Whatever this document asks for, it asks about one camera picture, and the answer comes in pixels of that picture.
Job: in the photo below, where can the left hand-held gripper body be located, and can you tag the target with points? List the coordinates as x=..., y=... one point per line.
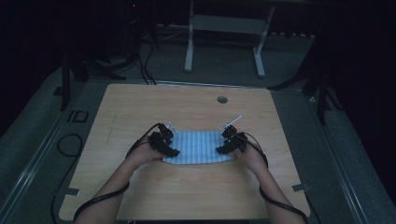
x=160, y=140

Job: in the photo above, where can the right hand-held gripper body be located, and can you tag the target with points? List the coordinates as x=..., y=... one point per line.
x=236, y=140

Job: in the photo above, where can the blue striped towel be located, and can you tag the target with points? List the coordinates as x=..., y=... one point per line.
x=197, y=146

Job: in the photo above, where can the person's left hand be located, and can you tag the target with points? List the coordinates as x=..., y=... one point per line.
x=143, y=155

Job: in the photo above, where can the person's right hand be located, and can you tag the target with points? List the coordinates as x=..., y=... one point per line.
x=252, y=158

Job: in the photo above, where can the grey tape piece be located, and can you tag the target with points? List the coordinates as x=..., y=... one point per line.
x=72, y=191
x=300, y=187

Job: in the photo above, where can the black metal stand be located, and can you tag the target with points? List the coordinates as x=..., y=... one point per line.
x=322, y=96
x=65, y=84

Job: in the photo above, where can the dark equipment rack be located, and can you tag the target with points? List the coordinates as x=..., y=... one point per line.
x=137, y=18

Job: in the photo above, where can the white metal stand frame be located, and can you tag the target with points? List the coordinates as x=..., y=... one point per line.
x=229, y=24

